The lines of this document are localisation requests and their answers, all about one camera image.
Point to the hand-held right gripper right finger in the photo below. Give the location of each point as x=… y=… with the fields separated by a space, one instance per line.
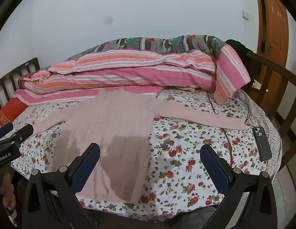
x=214 y=168

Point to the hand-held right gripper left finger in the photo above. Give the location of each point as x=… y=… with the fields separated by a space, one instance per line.
x=87 y=165

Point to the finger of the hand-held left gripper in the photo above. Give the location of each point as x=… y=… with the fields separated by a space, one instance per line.
x=21 y=133
x=3 y=130

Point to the pink knitted sweater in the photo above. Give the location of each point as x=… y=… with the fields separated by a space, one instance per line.
x=109 y=124

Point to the person's left hand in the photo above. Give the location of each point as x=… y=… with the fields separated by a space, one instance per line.
x=7 y=190

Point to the red pillow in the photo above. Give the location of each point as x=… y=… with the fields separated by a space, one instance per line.
x=9 y=112

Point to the floral bed sheet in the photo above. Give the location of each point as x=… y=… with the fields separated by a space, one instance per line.
x=186 y=148

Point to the dark smartphone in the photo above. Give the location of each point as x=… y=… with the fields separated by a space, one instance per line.
x=262 y=145

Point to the wooden bed headboard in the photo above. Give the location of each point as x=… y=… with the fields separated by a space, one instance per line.
x=16 y=70

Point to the pink striped quilt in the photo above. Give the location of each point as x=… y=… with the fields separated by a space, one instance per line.
x=138 y=76

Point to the dark wooden chair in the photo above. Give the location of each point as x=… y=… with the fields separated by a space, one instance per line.
x=281 y=74

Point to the dark cloth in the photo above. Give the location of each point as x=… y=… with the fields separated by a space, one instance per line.
x=238 y=46

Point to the floral patchwork quilt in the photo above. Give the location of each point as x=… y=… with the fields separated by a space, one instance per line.
x=162 y=43

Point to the wooden door frame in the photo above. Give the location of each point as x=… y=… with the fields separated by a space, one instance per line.
x=274 y=28

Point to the white wall switch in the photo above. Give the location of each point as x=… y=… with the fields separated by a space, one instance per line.
x=245 y=14

